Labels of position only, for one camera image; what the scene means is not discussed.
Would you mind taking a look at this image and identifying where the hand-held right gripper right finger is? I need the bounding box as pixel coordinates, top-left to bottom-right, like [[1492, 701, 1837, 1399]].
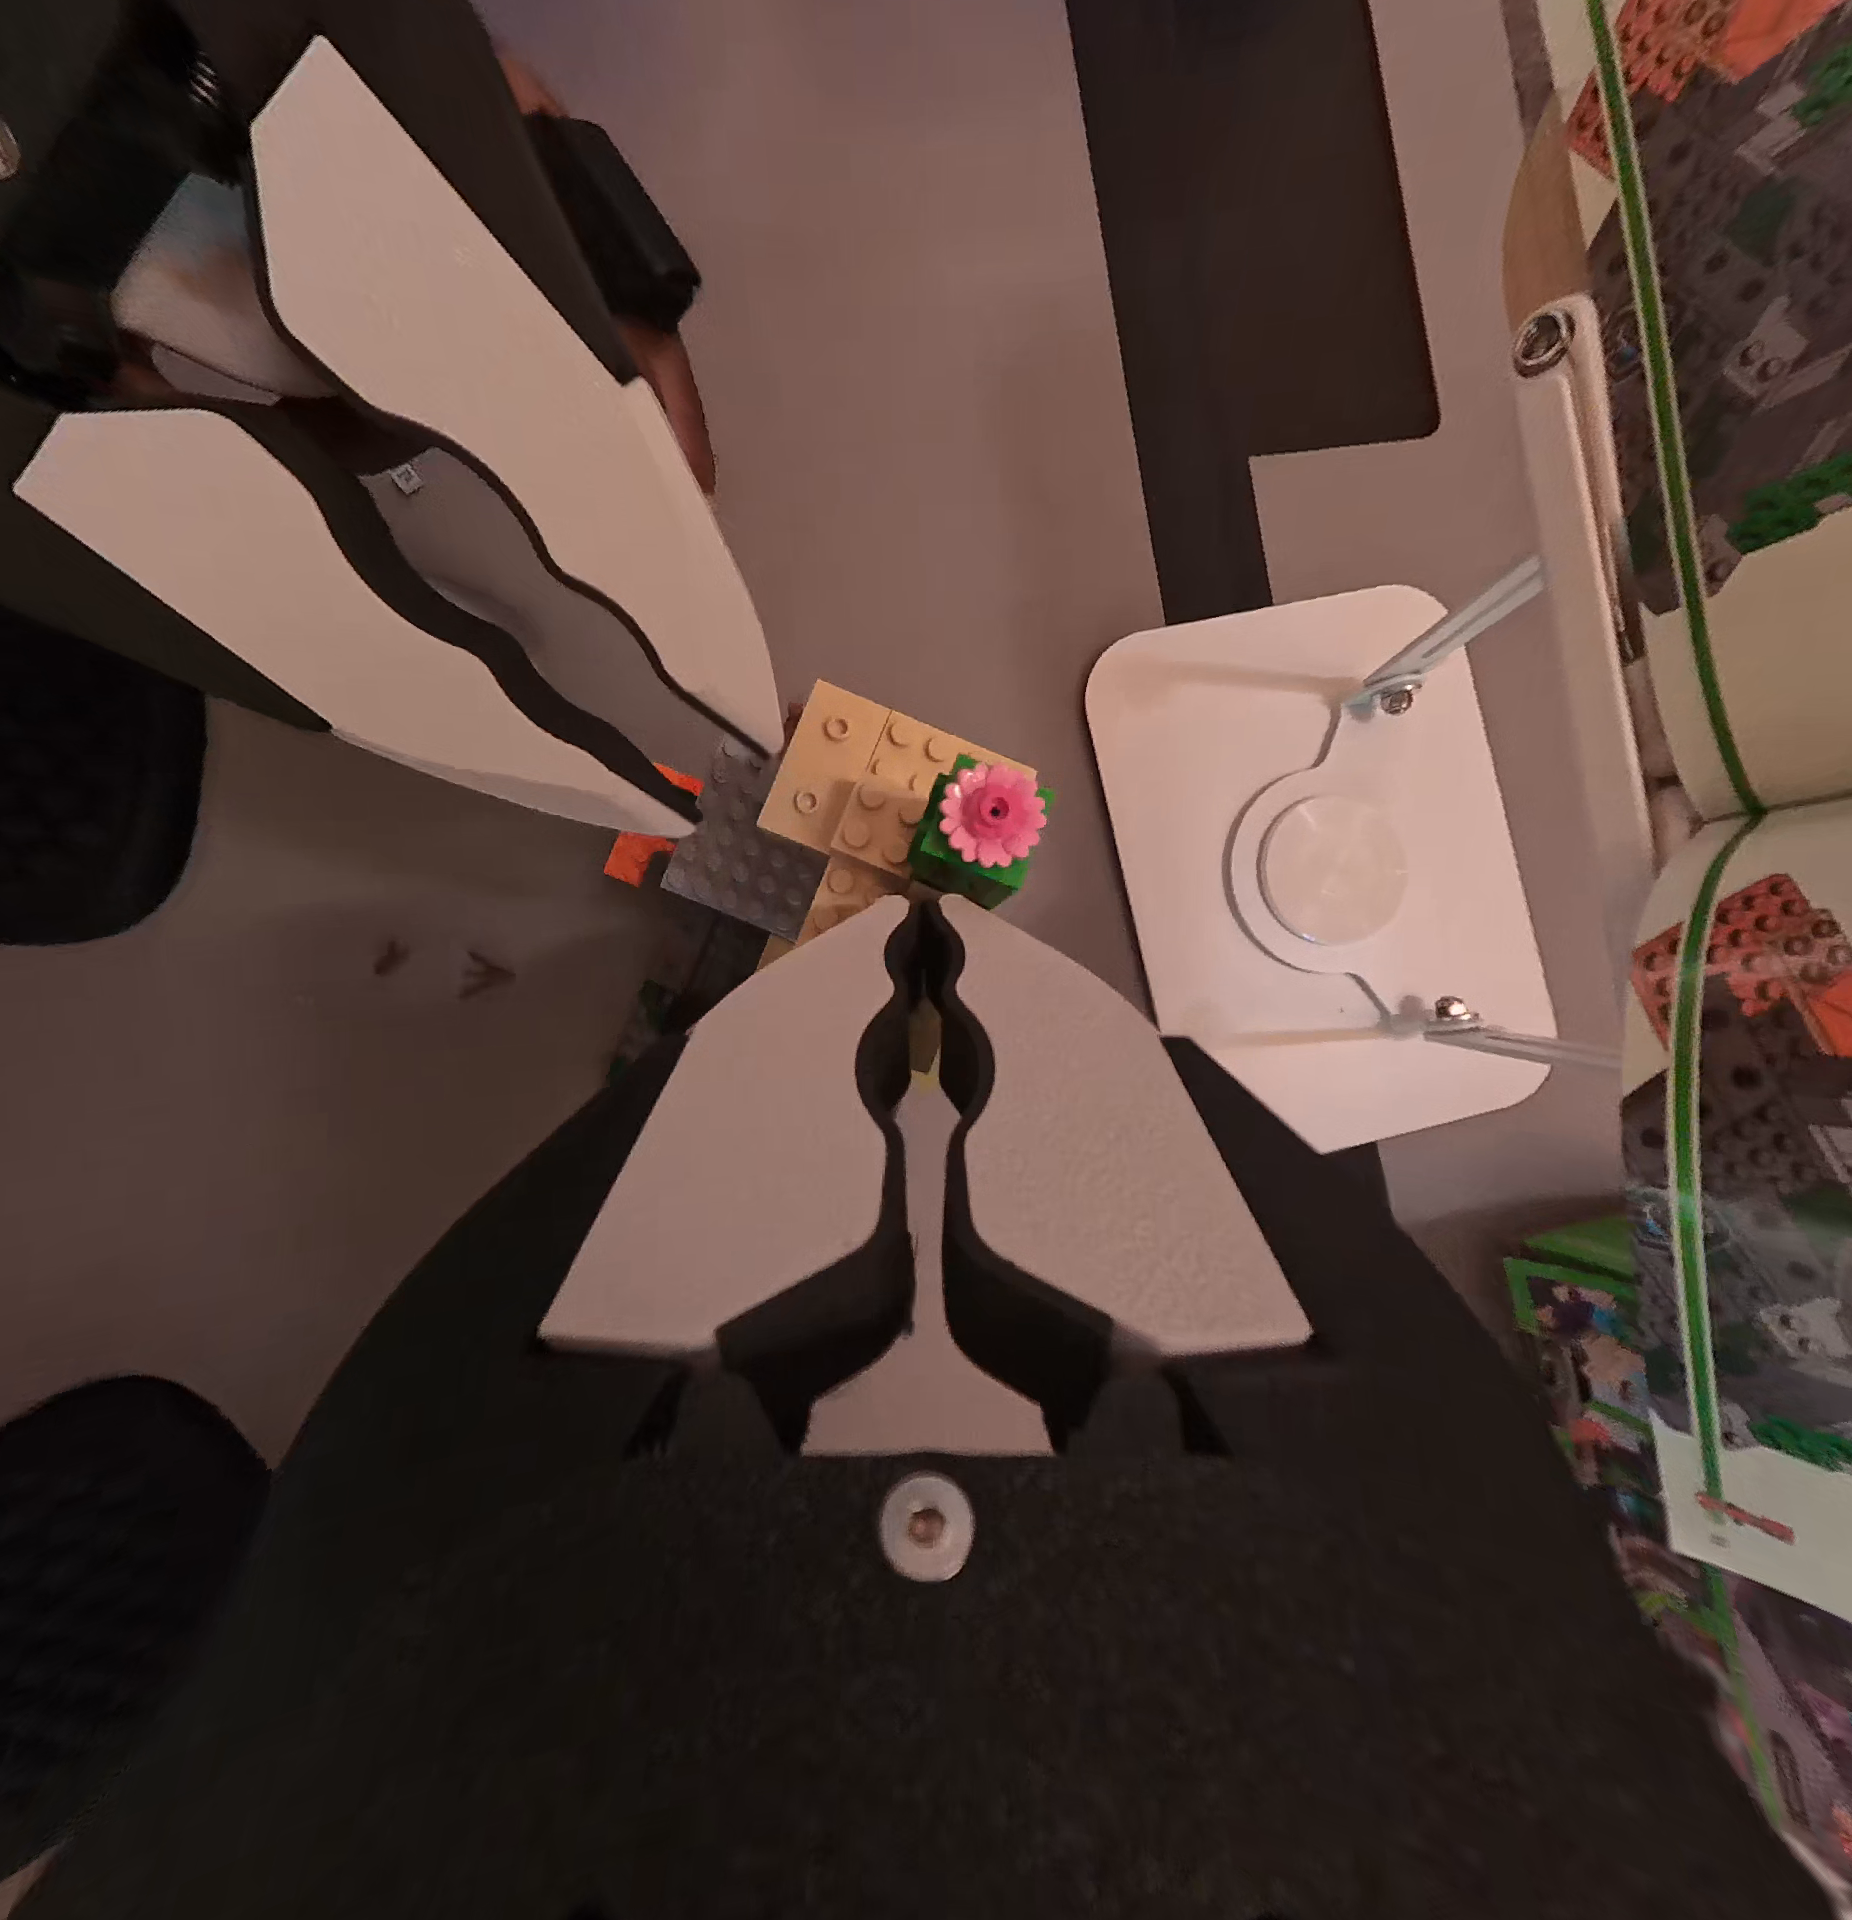
[[925, 894, 1315, 1455]]

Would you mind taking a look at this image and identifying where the person's left hand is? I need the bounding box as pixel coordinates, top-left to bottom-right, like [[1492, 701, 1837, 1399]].
[[632, 322, 720, 496]]

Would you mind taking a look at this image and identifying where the multicoloured toy brick model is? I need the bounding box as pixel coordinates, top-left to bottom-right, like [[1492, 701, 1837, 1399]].
[[602, 679, 1057, 1120]]

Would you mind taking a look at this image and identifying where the open building instruction booklet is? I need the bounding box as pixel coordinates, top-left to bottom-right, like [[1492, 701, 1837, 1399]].
[[1504, 0, 1852, 1597]]

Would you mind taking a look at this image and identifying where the green toy box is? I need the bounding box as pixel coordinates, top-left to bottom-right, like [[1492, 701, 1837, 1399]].
[[1504, 1215, 1852, 1920]]

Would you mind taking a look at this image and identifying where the white stand base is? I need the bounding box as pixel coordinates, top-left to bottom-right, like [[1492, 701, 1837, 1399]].
[[1083, 134, 1678, 1154]]

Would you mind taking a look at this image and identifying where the black textured pad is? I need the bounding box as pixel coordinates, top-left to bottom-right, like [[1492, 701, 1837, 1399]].
[[0, 598, 211, 948], [0, 1378, 272, 1895]]

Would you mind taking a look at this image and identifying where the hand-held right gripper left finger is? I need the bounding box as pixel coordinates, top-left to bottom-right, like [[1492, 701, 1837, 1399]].
[[537, 894, 931, 1455]]

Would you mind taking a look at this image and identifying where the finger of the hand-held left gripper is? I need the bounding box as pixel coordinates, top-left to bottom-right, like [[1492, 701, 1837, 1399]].
[[11, 400, 705, 839], [252, 37, 787, 761]]

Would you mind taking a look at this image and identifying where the grey desk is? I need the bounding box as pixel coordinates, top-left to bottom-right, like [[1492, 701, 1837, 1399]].
[[0, 0, 1663, 1479]]

